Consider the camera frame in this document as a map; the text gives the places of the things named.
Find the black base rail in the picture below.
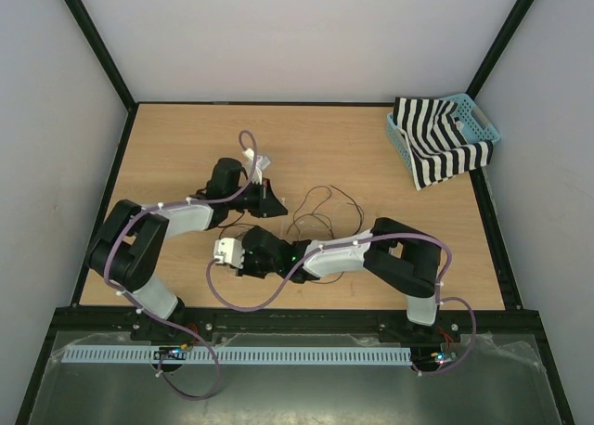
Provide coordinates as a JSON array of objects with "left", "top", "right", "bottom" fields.
[{"left": 129, "top": 307, "right": 463, "bottom": 345}]

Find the light blue perforated basket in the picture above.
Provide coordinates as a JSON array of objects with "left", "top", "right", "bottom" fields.
[{"left": 385, "top": 93, "right": 501, "bottom": 173}]

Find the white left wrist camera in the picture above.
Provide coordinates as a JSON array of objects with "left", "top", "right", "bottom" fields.
[{"left": 242, "top": 148, "right": 271, "bottom": 185}]

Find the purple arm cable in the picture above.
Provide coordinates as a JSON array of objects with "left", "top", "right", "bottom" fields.
[
  {"left": 104, "top": 130, "right": 264, "bottom": 401},
  {"left": 206, "top": 232, "right": 478, "bottom": 378}
]

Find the black white striped cloth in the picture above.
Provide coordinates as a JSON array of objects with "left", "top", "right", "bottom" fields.
[{"left": 392, "top": 97, "right": 495, "bottom": 190}]

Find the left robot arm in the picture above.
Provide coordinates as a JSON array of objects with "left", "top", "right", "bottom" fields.
[{"left": 85, "top": 149, "right": 288, "bottom": 340}]

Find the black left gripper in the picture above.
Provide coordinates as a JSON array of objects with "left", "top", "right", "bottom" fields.
[{"left": 226, "top": 176, "right": 288, "bottom": 218}]

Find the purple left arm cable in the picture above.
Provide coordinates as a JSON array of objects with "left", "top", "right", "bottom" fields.
[{"left": 104, "top": 130, "right": 264, "bottom": 401}]

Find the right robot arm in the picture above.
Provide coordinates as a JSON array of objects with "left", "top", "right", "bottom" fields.
[{"left": 232, "top": 217, "right": 446, "bottom": 341}]

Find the grey wire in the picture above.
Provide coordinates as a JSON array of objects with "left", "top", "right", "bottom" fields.
[{"left": 217, "top": 220, "right": 335, "bottom": 287}]

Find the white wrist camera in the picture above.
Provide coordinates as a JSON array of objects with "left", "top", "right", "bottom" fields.
[
  {"left": 242, "top": 148, "right": 271, "bottom": 185},
  {"left": 213, "top": 238, "right": 245, "bottom": 269}
]

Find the light blue slotted cable duct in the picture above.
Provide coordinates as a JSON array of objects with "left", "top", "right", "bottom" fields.
[{"left": 61, "top": 345, "right": 411, "bottom": 366}]

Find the white wire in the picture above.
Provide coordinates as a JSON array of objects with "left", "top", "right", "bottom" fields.
[{"left": 222, "top": 201, "right": 354, "bottom": 240}]

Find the black cage frame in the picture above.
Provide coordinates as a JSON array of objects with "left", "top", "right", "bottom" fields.
[{"left": 0, "top": 0, "right": 594, "bottom": 425}]

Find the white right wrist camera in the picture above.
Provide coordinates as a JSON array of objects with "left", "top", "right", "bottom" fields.
[{"left": 213, "top": 238, "right": 245, "bottom": 269}]

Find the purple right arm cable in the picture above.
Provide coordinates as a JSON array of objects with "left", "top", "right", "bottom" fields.
[{"left": 206, "top": 232, "right": 478, "bottom": 378}]

